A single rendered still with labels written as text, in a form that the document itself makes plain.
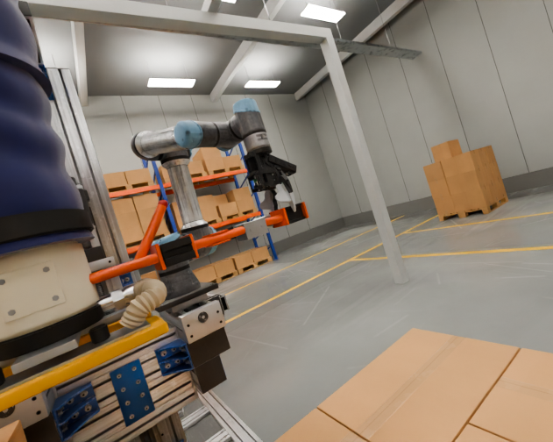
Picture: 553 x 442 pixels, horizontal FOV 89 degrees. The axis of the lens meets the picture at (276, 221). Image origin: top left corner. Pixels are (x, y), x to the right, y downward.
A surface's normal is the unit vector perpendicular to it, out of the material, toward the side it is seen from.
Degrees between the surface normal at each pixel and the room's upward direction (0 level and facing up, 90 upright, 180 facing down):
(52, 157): 106
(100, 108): 90
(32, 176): 81
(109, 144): 90
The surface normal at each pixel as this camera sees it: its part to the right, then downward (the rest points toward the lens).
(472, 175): -0.80, 0.25
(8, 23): 0.97, -0.09
